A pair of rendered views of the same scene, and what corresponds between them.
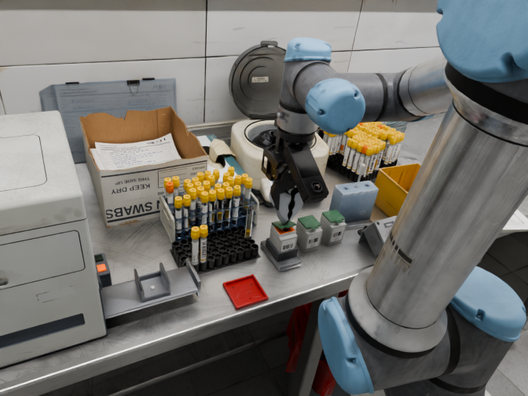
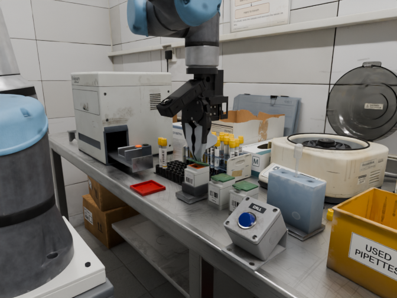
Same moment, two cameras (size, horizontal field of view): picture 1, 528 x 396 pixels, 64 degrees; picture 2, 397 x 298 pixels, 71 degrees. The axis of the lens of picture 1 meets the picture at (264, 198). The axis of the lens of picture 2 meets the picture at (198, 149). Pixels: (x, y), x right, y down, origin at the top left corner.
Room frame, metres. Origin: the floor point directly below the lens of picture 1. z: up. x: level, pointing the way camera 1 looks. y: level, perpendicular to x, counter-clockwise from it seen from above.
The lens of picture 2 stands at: (0.60, -0.68, 1.16)
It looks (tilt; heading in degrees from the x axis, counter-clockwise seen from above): 14 degrees down; 81
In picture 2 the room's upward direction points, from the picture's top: straight up
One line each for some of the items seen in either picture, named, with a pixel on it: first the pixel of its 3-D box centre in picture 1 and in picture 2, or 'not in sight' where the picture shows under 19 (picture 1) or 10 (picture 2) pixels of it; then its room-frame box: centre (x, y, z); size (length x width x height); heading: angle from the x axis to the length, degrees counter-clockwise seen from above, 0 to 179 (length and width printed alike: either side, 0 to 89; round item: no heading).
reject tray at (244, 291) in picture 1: (245, 291); (147, 187); (0.58, 0.01, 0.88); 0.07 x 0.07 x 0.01; 31
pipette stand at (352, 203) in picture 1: (352, 203); (293, 201); (0.87, -0.22, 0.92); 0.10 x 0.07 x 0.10; 116
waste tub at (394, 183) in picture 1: (408, 194); (396, 243); (0.94, -0.37, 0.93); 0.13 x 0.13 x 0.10; 27
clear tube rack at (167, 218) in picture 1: (209, 210); (214, 160); (0.78, 0.12, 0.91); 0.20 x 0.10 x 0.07; 121
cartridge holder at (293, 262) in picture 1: (280, 249); (197, 188); (0.70, -0.05, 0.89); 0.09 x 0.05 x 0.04; 31
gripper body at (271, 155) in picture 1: (289, 154); (204, 95); (0.72, -0.04, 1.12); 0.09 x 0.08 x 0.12; 31
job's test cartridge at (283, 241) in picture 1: (282, 240); (197, 178); (0.70, -0.05, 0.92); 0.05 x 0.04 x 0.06; 31
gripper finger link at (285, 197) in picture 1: (276, 202); (198, 139); (0.71, -0.03, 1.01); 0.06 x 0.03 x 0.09; 31
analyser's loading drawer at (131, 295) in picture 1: (140, 289); (126, 154); (0.52, 0.20, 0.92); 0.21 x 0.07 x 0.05; 121
